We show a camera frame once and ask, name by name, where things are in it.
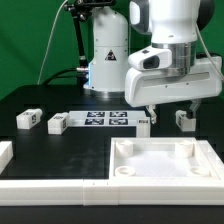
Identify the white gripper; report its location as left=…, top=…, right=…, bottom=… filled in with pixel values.
left=125, top=58, right=222, bottom=124

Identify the white cable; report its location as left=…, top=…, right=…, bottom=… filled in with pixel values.
left=37, top=0, right=69, bottom=86

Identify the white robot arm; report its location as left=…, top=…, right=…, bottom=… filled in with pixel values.
left=84, top=0, right=224, bottom=119

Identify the white marker tag plate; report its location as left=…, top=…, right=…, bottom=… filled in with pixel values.
left=69, top=110, right=146, bottom=127

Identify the white square tabletop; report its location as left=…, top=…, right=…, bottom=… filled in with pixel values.
left=109, top=137, right=224, bottom=180

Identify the white U-shaped fence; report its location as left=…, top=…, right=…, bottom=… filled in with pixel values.
left=0, top=139, right=224, bottom=207

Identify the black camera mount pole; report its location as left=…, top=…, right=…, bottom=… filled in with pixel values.
left=64, top=0, right=116, bottom=86

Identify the black cable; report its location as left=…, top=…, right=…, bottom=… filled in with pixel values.
left=42, top=67, right=88, bottom=86

